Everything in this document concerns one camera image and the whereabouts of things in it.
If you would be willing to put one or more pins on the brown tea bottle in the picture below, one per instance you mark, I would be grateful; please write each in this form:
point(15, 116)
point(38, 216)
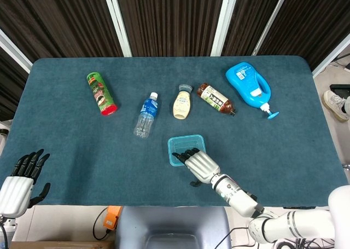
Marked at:
point(216, 98)

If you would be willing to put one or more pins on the blue container lid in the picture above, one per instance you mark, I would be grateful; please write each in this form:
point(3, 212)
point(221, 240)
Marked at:
point(186, 143)

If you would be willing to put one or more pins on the dark ribbed partition panel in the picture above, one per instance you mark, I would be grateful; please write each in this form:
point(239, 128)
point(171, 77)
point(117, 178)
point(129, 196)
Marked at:
point(169, 19)
point(309, 22)
point(54, 19)
point(251, 19)

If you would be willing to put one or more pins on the grey robot torso shell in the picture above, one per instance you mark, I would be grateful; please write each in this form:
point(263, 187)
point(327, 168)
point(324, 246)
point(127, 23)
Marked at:
point(172, 221)

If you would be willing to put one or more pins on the blue detergent pump bottle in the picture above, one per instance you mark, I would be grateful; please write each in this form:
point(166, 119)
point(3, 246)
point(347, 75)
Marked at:
point(246, 84)

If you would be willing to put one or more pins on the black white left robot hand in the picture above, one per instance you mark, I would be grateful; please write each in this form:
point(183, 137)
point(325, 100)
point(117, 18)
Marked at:
point(13, 194)

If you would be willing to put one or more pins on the clear water bottle blue label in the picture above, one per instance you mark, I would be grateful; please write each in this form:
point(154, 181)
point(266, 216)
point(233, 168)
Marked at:
point(147, 112)

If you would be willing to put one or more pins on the white sneaker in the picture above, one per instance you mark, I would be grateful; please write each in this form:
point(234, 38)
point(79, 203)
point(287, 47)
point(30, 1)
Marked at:
point(333, 104)

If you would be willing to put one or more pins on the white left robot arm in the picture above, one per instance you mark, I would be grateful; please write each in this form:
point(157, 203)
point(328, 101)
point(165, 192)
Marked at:
point(5, 230)

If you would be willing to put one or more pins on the orange box device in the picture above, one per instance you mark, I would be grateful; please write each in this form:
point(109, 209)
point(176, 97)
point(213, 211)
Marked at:
point(112, 217)

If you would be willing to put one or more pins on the brown cardboard box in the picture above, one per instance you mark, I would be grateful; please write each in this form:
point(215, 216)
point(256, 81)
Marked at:
point(63, 245)

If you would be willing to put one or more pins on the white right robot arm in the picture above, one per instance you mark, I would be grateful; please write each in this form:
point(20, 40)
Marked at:
point(240, 199)

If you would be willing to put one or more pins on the cream squeeze sauce bottle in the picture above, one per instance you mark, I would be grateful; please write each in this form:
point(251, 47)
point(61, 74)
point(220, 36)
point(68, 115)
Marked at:
point(181, 104)

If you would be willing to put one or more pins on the black flat floor object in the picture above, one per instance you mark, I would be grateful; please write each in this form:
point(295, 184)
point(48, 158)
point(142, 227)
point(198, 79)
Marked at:
point(339, 89)

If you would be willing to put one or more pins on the green chip can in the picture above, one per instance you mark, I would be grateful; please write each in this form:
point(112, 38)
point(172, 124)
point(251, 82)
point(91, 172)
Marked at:
point(101, 94)

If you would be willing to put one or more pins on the teal table cloth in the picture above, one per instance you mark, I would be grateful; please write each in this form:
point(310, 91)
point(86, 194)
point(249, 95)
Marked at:
point(68, 150)

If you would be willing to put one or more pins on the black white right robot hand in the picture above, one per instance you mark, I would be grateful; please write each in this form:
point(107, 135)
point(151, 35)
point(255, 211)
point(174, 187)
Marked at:
point(202, 167)

